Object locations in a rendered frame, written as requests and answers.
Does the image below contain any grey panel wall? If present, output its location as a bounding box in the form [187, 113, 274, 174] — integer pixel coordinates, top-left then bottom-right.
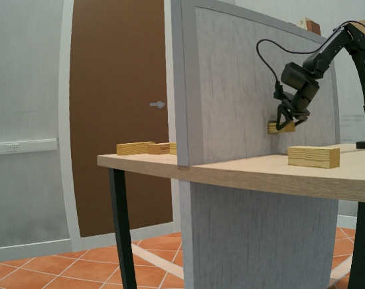
[171, 0, 340, 289]

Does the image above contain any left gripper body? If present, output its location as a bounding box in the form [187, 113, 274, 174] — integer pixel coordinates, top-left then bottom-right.
[275, 84, 312, 120]

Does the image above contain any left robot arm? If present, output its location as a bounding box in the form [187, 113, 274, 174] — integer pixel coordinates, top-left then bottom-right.
[281, 23, 365, 113]

